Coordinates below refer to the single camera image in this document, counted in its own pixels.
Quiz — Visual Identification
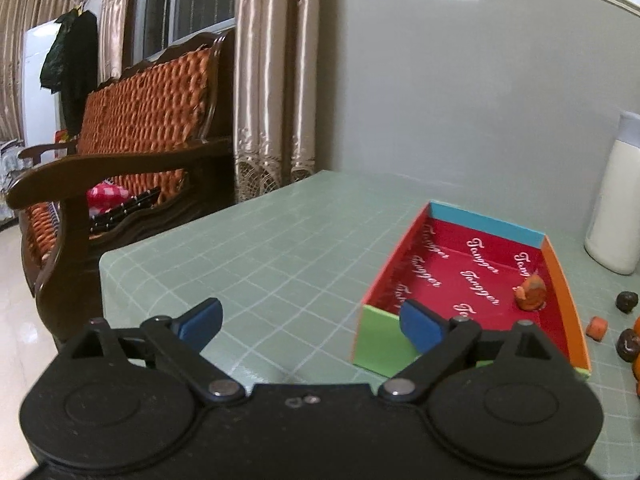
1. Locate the orange carrot-like chunk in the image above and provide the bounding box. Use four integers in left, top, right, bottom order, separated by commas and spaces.
586, 316, 608, 341

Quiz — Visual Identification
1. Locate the colourful cardboard tray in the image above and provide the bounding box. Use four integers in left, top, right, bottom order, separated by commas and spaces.
352, 202, 591, 377

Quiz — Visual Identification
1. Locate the orange fruit piece in tray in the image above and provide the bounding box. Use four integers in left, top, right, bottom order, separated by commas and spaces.
513, 274, 547, 311

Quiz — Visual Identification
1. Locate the green checked tablecloth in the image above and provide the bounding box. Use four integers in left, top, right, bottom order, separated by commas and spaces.
100, 171, 639, 479

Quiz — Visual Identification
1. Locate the red checked cloth bundle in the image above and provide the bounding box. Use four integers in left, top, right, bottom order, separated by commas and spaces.
86, 182, 131, 217

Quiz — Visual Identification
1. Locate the dark round fruit near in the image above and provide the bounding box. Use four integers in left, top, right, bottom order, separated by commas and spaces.
615, 328, 640, 363

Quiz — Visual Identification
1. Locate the dark round fruit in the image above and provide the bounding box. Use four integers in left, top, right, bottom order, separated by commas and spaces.
615, 328, 640, 363
615, 290, 639, 314

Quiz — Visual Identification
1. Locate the dark round fruit far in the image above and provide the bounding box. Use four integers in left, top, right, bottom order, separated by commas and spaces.
615, 290, 639, 314

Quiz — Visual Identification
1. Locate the orange tangerine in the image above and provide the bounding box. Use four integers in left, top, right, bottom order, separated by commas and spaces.
632, 354, 640, 382
632, 317, 640, 337

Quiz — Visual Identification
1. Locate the wooden bench with orange cushion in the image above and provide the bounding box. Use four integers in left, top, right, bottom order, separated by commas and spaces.
6, 29, 235, 346

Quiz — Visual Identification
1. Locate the white thermos jug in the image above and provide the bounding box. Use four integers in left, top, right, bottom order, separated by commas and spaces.
585, 112, 639, 275

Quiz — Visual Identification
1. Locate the white refrigerator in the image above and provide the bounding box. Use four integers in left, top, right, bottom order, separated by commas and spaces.
21, 21, 63, 148

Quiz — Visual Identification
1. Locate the black jacket hanging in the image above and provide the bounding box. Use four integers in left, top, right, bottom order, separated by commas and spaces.
40, 9, 99, 138

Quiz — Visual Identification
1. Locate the window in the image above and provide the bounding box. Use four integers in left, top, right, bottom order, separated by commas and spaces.
129, 0, 234, 63

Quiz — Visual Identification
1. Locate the beige curtain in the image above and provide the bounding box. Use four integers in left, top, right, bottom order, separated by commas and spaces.
233, 0, 320, 202

